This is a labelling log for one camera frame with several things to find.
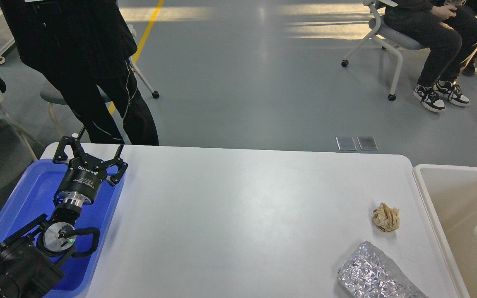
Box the seated person in black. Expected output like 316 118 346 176
384 0 477 113

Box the beige plastic bin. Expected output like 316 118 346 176
413 165 477 298

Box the crumpled brown paper ball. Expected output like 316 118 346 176
372 202 400 233

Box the white chair far left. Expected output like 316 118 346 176
0 90 45 162

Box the standing person in black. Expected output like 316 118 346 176
0 0 159 146

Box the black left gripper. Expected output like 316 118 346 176
53 127 129 206

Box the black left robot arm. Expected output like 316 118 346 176
0 136 128 298

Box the white grey chair right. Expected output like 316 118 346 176
341 0 426 101

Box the left metal floor plate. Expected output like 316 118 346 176
336 137 357 151

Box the crumpled aluminium foil packet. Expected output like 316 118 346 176
337 241 426 298

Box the blue plastic tray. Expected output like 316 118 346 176
0 160 124 298

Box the white chair behind person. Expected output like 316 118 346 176
40 23 160 137

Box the right metal floor plate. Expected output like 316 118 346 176
357 136 378 151

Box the metal floor plate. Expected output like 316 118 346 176
357 136 378 151
336 137 357 151

